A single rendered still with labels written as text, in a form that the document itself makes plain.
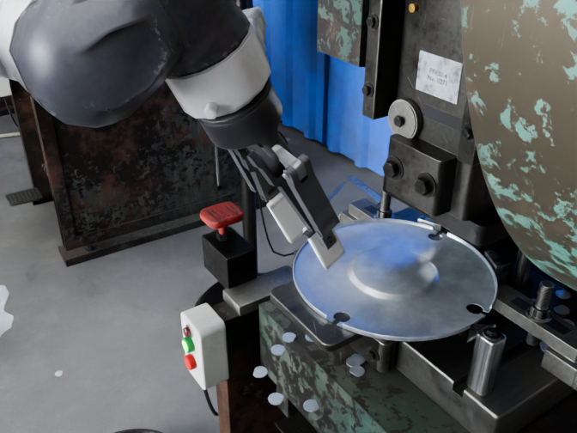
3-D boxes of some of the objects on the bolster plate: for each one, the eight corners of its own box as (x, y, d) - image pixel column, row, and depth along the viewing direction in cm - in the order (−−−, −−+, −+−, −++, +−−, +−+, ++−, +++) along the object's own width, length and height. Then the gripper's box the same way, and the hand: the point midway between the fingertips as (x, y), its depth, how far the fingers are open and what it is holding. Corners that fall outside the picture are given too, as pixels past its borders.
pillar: (519, 289, 93) (539, 209, 86) (507, 282, 95) (525, 203, 88) (529, 284, 94) (549, 204, 87) (517, 277, 96) (536, 198, 89)
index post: (482, 398, 78) (495, 341, 74) (464, 383, 81) (475, 327, 76) (496, 388, 80) (510, 332, 75) (478, 375, 82) (490, 319, 77)
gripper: (152, 90, 61) (248, 234, 77) (258, 154, 48) (347, 311, 64) (208, 45, 63) (290, 194, 79) (325, 95, 50) (396, 262, 66)
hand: (306, 230), depth 69 cm, fingers open, 6 cm apart
